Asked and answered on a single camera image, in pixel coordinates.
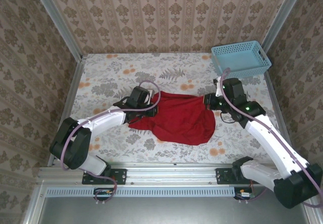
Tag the red t-shirt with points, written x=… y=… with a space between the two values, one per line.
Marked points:
x=184 y=118

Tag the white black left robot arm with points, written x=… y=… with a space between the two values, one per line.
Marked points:
x=106 y=119

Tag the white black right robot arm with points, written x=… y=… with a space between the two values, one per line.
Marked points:
x=272 y=143

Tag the floral patterned table cover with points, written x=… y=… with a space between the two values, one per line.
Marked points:
x=151 y=67

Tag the light blue perforated plastic basket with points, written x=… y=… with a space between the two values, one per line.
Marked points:
x=239 y=60

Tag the small wiring connector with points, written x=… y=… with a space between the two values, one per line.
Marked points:
x=104 y=192
x=244 y=193

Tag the grey metal panel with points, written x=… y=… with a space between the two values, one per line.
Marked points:
x=171 y=211

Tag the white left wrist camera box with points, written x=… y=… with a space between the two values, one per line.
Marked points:
x=152 y=96

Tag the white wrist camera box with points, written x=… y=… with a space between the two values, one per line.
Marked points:
x=217 y=85
x=152 y=96

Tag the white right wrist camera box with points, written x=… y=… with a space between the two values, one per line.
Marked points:
x=217 y=85

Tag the aluminium table side rail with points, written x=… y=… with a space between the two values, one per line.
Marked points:
x=75 y=82
x=276 y=95

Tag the aluminium mounting rail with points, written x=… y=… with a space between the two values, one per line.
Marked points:
x=171 y=173

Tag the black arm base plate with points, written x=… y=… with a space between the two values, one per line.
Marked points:
x=223 y=176
x=118 y=176

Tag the aluminium frame post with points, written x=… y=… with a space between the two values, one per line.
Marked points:
x=58 y=19
x=282 y=17

